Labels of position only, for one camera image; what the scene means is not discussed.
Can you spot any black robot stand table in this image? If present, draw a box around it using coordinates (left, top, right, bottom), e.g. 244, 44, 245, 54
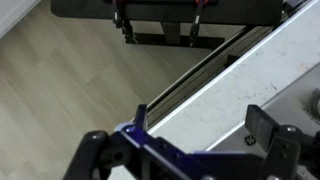
50, 0, 284, 49

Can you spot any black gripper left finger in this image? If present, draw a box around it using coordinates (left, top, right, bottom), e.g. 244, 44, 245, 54
63, 104, 201, 180

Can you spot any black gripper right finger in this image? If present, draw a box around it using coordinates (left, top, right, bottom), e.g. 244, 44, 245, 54
244, 104, 320, 180

